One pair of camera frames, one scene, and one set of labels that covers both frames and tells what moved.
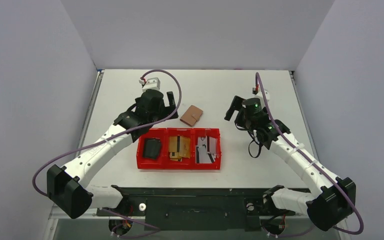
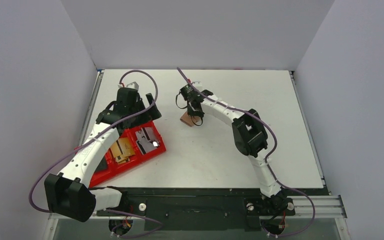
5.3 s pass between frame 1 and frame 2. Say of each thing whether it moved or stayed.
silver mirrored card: moved
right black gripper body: moved
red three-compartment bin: moved
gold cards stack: moved
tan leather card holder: stayed
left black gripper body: moved
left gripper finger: moved
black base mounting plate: stayed
